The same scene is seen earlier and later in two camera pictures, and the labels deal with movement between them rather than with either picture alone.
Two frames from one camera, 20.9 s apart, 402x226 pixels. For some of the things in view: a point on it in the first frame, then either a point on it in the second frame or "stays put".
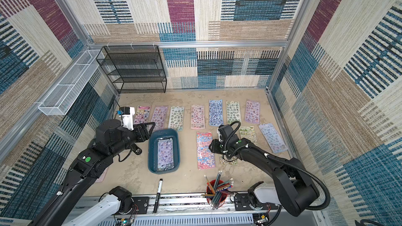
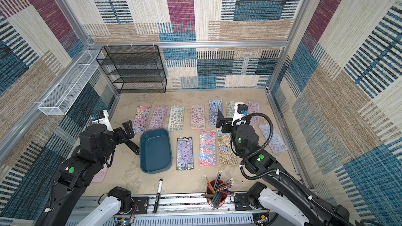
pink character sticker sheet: [252, 113] stays put
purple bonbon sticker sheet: [165, 155] to [185, 155]
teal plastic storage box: [154, 136] to [155, 150]
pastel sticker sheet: [273, 139] stays put
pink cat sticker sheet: [142, 114] stays put
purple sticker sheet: [159, 116] stays put
